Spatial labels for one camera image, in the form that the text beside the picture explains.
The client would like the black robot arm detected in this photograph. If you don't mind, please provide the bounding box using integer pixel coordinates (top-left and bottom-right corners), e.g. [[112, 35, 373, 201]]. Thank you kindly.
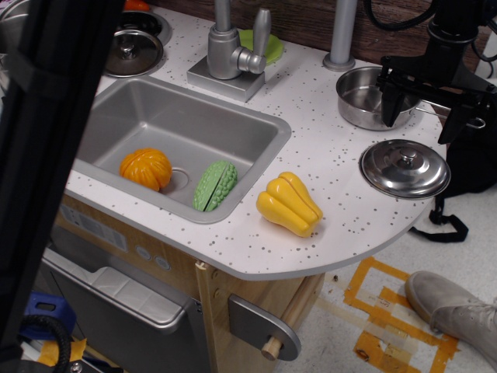
[[377, 1, 496, 144]]

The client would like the green plastic plate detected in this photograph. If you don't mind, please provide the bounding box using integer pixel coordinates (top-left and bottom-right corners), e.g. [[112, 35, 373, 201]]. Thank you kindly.
[[238, 30, 284, 64]]

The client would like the orange toy pumpkin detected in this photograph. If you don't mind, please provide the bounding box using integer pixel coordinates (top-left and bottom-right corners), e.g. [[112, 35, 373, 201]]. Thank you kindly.
[[119, 148, 172, 191]]

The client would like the steel lid on stove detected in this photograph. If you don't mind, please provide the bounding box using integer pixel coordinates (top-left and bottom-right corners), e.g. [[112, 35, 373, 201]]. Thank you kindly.
[[104, 30, 163, 78]]

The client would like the blue clamp tool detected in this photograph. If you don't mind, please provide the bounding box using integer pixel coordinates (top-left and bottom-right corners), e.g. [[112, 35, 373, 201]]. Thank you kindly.
[[19, 291, 77, 340]]

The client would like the yellow toy bell pepper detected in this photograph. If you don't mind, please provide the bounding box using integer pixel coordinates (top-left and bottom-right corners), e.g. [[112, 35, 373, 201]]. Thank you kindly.
[[256, 172, 323, 238]]

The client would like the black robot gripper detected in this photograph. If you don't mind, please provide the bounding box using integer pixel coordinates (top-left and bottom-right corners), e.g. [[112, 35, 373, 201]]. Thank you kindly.
[[377, 56, 496, 144]]

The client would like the orange toy vegetable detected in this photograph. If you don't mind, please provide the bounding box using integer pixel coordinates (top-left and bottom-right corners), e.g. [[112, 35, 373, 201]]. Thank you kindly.
[[123, 0, 150, 12]]

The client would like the grey sneaker shoe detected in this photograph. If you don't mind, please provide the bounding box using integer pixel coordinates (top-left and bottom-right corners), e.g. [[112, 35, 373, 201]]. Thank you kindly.
[[405, 271, 496, 366]]

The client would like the wooden toy kitchen cabinet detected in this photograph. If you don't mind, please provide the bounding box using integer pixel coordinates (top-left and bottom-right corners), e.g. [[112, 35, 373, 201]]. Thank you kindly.
[[55, 196, 325, 372]]

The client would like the grey side hook plate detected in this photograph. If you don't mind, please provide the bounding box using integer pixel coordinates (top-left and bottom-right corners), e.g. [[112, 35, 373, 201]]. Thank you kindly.
[[228, 295, 301, 361]]

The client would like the small steel pot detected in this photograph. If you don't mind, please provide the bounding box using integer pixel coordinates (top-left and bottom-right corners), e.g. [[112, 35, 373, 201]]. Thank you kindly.
[[335, 66, 450, 131]]

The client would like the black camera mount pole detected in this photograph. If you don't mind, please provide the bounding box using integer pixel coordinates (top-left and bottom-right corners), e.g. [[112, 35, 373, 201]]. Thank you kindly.
[[1, 1, 123, 372]]

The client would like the steel pot lid with knob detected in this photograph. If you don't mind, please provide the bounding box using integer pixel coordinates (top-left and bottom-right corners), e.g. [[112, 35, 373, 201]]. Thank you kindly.
[[359, 139, 451, 199]]

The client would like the grey toy sink basin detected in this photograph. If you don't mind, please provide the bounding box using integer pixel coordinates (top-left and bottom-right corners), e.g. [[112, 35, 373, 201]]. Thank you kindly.
[[73, 76, 291, 224]]

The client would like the black bag with straps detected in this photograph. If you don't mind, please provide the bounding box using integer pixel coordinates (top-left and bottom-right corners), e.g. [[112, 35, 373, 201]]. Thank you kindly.
[[408, 112, 497, 244]]

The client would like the black corrugated cable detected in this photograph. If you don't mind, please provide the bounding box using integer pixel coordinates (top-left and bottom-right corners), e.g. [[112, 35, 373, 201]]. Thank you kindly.
[[363, 0, 439, 32]]

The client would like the grey toy dishwasher door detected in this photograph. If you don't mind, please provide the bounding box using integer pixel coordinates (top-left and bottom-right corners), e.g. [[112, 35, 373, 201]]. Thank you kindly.
[[36, 227, 210, 372]]

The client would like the grey vertical post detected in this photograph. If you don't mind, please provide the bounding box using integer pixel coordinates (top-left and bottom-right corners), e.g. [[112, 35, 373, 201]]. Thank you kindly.
[[323, 0, 357, 72]]

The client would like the green toy bitter gourd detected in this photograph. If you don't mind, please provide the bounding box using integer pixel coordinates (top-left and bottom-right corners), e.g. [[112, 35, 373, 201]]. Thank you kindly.
[[193, 160, 238, 212]]

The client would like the grey toy faucet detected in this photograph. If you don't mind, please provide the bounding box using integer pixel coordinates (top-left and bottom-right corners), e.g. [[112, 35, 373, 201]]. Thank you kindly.
[[187, 0, 272, 103]]

